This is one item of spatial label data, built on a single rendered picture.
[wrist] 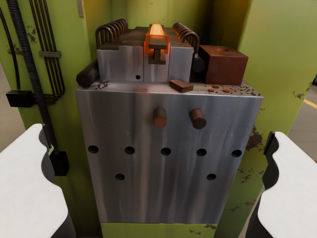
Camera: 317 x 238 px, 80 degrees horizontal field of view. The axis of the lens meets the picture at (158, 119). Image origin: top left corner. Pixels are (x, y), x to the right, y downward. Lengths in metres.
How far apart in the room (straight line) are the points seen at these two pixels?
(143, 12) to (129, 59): 0.49
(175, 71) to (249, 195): 0.72
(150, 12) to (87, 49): 0.39
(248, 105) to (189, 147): 0.16
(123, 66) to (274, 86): 0.47
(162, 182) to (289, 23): 0.53
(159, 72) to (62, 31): 0.30
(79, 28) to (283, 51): 0.56
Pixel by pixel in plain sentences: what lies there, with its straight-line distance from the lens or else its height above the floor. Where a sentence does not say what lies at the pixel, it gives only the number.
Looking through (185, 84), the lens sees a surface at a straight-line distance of 0.40.
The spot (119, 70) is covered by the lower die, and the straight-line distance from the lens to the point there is 0.44.
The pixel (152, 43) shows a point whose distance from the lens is 0.32.
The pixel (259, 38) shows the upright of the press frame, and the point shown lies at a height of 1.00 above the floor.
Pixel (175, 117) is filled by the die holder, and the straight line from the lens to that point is 0.41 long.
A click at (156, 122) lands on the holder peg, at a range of 0.37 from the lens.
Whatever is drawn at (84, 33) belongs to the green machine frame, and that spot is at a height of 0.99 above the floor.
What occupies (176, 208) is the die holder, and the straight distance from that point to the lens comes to 0.63.
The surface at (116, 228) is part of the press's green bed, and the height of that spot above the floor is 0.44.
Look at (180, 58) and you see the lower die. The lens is 0.43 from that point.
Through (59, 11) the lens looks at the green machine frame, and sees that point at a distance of 0.60.
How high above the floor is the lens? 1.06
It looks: 31 degrees down
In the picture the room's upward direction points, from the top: 3 degrees clockwise
